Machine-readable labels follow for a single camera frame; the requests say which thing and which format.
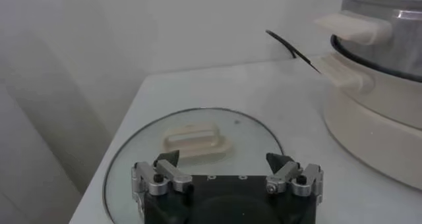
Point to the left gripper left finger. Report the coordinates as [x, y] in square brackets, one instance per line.
[165, 172]

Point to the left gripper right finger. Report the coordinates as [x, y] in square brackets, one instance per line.
[287, 172]

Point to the stainless steel steamer basket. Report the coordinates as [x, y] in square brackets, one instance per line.
[395, 31]

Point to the cream electric cooker base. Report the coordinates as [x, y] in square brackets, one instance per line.
[372, 136]

